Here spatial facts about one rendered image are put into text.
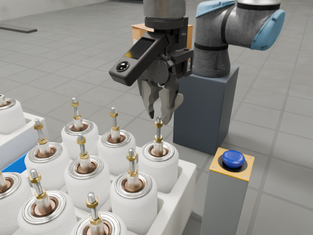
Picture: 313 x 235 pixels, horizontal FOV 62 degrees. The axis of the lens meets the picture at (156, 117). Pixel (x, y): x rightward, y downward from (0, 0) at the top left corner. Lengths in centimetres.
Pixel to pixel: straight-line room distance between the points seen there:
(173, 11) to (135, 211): 36
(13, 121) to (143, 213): 55
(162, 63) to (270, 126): 87
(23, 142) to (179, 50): 60
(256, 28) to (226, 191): 47
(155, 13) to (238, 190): 34
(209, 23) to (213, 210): 56
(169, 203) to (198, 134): 45
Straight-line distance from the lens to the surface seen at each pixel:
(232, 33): 84
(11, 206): 59
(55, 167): 64
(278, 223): 87
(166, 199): 61
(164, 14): 46
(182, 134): 103
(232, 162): 49
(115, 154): 64
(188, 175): 66
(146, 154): 61
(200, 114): 95
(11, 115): 91
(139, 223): 55
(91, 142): 71
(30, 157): 66
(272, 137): 120
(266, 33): 80
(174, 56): 49
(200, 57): 90
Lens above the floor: 63
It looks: 31 degrees down
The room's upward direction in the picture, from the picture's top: straight up
